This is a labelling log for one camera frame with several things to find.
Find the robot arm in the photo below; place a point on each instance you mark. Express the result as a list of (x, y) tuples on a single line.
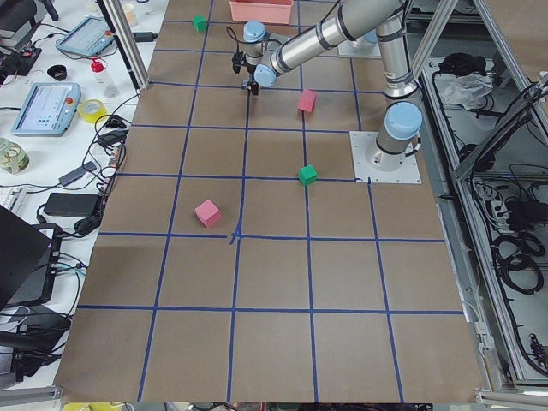
[(267, 56)]

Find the pink cube near arm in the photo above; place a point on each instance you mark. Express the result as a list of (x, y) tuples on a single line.
[(307, 101)]

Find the green cube front left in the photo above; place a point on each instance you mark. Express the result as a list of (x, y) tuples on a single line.
[(307, 175)]

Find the green cube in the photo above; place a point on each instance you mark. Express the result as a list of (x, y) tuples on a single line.
[(307, 175), (200, 23)]

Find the pink cube front centre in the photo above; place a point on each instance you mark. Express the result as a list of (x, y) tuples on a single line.
[(208, 213)]

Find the black power adapter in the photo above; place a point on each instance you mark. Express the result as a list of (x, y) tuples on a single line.
[(77, 174)]

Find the pink plastic bin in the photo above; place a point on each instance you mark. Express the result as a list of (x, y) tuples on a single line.
[(267, 11)]

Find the green cube far right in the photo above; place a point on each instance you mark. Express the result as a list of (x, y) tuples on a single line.
[(200, 23)]

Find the yellow tape roll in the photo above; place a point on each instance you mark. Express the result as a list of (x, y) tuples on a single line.
[(92, 110)]

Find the black power brick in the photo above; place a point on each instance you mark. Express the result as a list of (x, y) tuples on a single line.
[(71, 205)]

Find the red cap squeeze bottle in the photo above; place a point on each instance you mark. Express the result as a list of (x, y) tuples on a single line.
[(103, 78)]

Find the crumpled white cloth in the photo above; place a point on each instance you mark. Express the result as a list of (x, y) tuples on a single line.
[(469, 91)]

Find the teach pendant near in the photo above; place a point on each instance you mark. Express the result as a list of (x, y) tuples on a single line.
[(48, 110)]

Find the teach pendant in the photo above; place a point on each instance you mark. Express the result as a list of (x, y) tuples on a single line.
[(88, 39), (48, 110)]

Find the teach pendant far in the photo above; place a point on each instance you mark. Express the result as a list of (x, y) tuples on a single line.
[(88, 39)]

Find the black laptop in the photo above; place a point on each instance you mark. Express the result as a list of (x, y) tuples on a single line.
[(28, 254)]

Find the black bowl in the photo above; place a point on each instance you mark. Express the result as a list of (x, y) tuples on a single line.
[(57, 72)]

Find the green tape roll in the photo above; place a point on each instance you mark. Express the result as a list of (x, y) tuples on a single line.
[(13, 158)]

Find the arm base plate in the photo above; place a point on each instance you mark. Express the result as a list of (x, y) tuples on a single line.
[(372, 165), (360, 48)]

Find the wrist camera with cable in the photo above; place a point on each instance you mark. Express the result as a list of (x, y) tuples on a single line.
[(238, 60)]

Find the aluminium frame post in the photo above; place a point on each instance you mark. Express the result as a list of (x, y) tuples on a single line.
[(117, 22)]

